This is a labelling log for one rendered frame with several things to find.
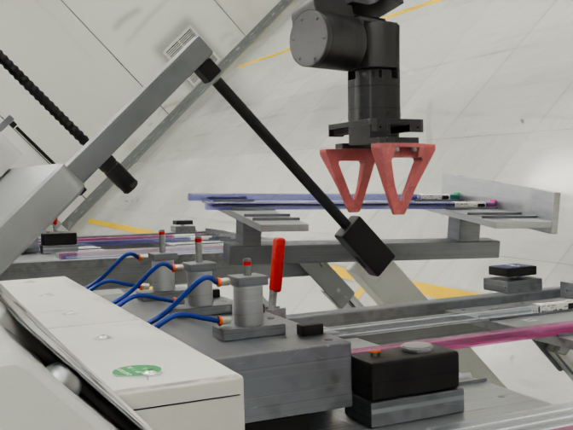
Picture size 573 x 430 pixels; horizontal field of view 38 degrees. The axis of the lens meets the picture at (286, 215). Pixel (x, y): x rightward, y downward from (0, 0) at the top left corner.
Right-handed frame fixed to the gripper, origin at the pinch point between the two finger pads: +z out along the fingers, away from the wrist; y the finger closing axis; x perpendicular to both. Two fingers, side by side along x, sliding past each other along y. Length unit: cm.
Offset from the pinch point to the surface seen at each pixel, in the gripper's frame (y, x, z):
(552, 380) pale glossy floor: -84, 100, 48
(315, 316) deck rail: -8.4, -3.3, 13.2
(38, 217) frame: 59, -44, -2
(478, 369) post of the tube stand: -38, 42, 30
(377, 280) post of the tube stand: -37.9, 22.3, 13.3
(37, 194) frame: 59, -44, -2
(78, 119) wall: -750, 105, -67
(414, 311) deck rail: -8.6, 10.5, 13.6
